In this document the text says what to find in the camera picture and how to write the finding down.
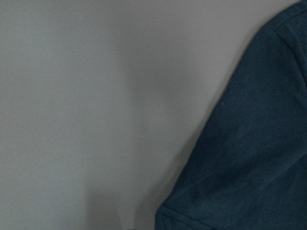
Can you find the black graphic t-shirt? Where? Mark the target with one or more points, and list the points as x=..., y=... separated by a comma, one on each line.
x=248, y=169

